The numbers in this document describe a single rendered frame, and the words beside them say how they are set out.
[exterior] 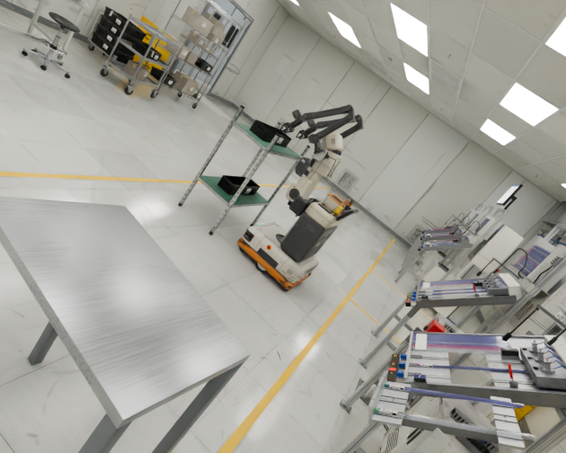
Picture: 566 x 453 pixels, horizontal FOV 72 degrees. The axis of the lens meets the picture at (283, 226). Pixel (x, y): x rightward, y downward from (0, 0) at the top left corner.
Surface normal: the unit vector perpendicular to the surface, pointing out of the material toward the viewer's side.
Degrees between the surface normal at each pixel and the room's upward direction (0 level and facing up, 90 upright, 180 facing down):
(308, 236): 90
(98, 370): 0
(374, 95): 90
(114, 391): 0
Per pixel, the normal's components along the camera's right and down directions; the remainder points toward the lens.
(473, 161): -0.36, 0.08
